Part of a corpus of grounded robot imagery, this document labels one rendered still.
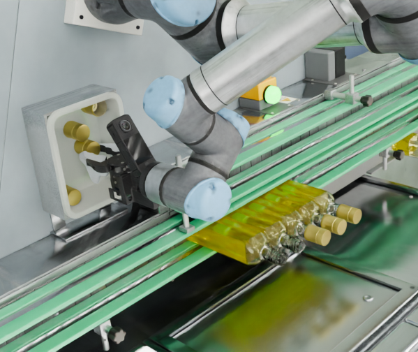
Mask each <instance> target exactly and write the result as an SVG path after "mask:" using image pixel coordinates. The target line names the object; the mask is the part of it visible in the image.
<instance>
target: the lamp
mask: <svg viewBox="0 0 418 352"><path fill-rule="evenodd" d="M280 98H281V91H280V89H279V88H278V87H275V86H273V85H268V86H266V87H265V89H264V91H263V100H264V102H265V103H273V104H275V103H277V102H279V100H280Z"/></svg>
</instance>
